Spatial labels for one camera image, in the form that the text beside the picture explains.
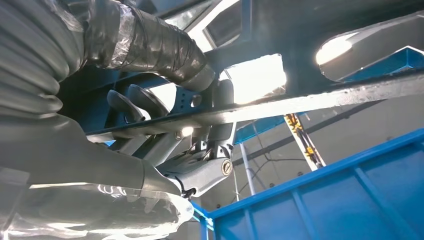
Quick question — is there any blue metal shelf rack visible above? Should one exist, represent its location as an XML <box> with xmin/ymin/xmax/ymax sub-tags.
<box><xmin>57</xmin><ymin>45</ymin><xmax>424</xmax><ymax>240</ymax></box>

